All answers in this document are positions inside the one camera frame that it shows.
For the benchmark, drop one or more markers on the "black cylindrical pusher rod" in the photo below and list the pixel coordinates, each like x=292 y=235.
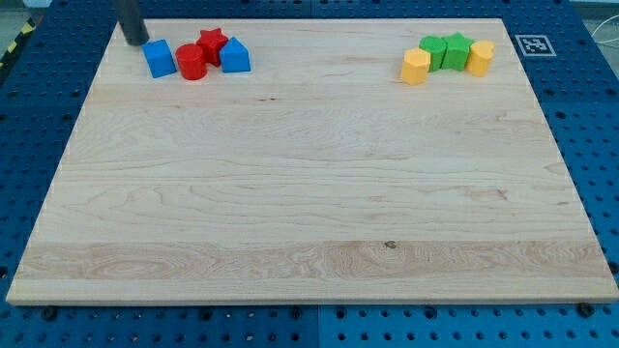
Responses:
x=132 y=23

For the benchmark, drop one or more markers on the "green star block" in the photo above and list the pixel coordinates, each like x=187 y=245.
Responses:
x=457 y=52

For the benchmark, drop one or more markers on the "blue triangular prism block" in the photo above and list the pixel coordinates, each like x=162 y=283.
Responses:
x=235 y=57

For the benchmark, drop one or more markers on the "green cylinder block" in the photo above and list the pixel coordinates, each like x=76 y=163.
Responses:
x=436 y=47

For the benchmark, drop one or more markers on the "white fiducial marker tag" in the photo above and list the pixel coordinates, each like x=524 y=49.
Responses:
x=535 y=45

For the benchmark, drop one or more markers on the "red star block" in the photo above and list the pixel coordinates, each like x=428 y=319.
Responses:
x=211 y=42

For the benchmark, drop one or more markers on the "yellow hexagon block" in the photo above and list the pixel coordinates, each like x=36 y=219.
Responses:
x=415 y=66

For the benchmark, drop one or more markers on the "yellow heart block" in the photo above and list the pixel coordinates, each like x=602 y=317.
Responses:
x=481 y=54

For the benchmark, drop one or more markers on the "yellow black hazard tape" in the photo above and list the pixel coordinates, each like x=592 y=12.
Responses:
x=15 y=48

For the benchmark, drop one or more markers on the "red cylinder block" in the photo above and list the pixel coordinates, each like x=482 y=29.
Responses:
x=190 y=61

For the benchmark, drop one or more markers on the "wooden board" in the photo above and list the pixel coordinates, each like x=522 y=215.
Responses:
x=318 y=177

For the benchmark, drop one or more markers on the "blue cube block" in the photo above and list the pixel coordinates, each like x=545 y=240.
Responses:
x=159 y=58

